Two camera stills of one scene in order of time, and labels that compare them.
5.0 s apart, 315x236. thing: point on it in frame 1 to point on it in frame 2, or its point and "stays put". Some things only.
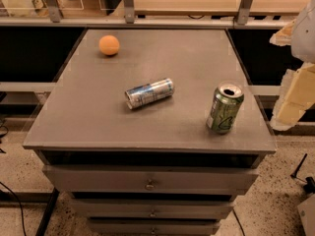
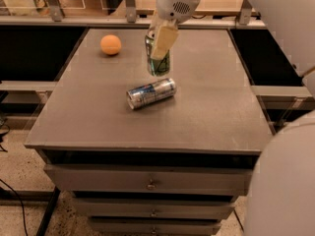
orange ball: x=109 y=45 stays put
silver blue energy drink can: x=147 y=93 stays put
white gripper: x=305 y=36 to x=174 y=4
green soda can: x=226 y=100 to x=157 y=67
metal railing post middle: x=129 y=5 stays put
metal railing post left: x=54 y=11 stays put
